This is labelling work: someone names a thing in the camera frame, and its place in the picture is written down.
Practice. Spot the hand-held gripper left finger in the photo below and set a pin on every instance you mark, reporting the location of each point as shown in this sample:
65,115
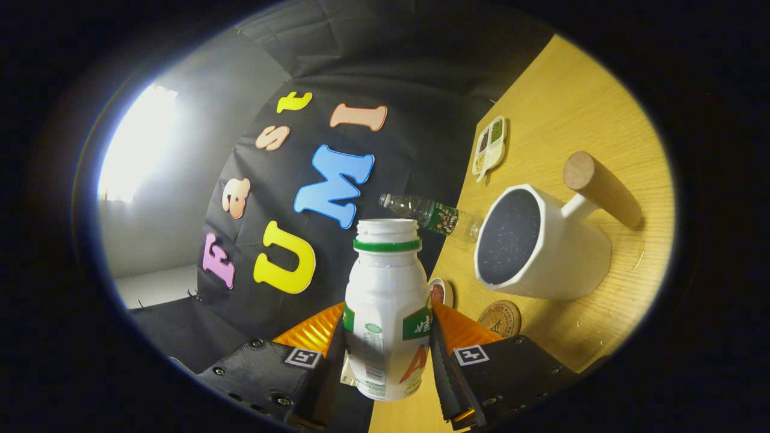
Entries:
264,373

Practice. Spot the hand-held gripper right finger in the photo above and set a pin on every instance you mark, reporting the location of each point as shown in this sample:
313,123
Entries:
511,373

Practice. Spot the round cork coaster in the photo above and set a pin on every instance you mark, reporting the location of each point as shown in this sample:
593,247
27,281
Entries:
502,316

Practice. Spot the white juice bottle green label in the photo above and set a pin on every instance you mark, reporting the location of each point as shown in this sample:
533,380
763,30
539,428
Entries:
385,313

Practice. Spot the clear plastic water bottle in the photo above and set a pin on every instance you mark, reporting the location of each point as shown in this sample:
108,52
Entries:
433,215

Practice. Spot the round beige plate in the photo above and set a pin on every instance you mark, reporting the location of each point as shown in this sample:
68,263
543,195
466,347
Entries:
448,291

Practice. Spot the red meat slices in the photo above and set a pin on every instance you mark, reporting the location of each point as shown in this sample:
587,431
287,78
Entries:
437,293

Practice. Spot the white divided dish with beans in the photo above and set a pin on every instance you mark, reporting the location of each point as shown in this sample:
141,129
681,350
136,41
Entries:
496,157

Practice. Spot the wooden table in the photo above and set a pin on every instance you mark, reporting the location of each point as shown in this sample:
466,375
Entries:
559,108

